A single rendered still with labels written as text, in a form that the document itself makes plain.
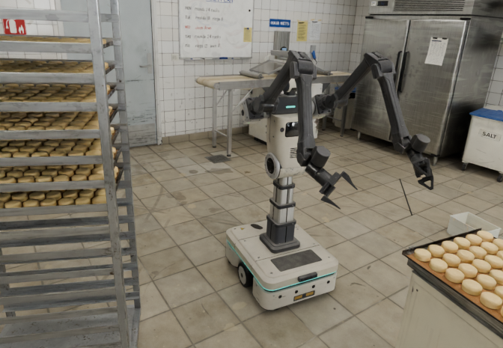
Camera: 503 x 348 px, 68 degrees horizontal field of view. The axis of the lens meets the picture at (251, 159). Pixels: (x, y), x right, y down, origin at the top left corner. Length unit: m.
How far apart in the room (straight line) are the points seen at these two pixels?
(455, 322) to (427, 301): 0.10
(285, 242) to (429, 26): 3.46
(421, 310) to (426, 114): 3.87
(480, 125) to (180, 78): 3.71
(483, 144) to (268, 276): 3.53
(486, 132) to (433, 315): 3.85
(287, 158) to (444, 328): 1.19
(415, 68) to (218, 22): 2.59
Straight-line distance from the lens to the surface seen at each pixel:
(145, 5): 5.00
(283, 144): 2.11
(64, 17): 1.30
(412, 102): 5.20
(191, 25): 5.18
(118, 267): 1.52
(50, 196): 1.56
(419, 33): 5.17
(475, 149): 5.17
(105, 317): 2.21
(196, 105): 5.32
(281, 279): 2.23
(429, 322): 1.43
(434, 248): 1.40
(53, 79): 1.32
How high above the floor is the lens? 1.59
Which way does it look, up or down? 20 degrees down
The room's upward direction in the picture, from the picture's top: 3 degrees clockwise
